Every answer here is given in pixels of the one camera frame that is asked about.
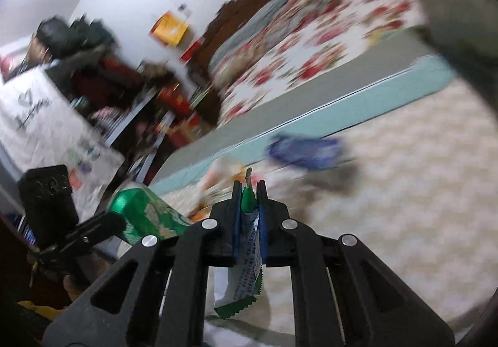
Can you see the blue white milk carton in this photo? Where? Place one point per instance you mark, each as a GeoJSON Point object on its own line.
{"type": "Point", "coordinates": [303, 152]}

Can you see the green snack packet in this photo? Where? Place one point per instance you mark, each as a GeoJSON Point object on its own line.
{"type": "Point", "coordinates": [151, 211]}

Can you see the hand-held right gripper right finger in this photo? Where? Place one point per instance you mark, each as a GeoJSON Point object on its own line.
{"type": "Point", "coordinates": [262, 224]}

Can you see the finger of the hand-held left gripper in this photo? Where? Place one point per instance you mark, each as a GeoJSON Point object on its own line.
{"type": "Point", "coordinates": [99, 228]}

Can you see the white printed cloth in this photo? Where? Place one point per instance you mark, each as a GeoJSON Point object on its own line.
{"type": "Point", "coordinates": [39, 129]}

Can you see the red gift box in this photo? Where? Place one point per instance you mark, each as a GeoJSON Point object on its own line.
{"type": "Point", "coordinates": [175, 98]}

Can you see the dark hanging bag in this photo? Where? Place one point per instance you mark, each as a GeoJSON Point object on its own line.
{"type": "Point", "coordinates": [70, 35]}

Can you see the orange peel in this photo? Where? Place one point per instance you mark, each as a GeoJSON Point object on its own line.
{"type": "Point", "coordinates": [214, 179]}

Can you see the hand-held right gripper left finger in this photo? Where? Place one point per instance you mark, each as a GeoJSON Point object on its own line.
{"type": "Point", "coordinates": [236, 216]}

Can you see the carved wooden headboard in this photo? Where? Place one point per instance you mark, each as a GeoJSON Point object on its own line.
{"type": "Point", "coordinates": [229, 12]}

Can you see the floral bedsheet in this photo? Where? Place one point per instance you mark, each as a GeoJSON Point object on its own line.
{"type": "Point", "coordinates": [373, 12]}

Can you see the folded floral quilt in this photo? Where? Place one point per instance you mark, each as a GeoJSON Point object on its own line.
{"type": "Point", "coordinates": [253, 32]}

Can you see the green white snack wrapper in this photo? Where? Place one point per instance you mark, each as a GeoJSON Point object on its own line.
{"type": "Point", "coordinates": [249, 273]}

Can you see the red yellow wall calendar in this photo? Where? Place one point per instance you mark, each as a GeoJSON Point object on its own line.
{"type": "Point", "coordinates": [169, 30]}

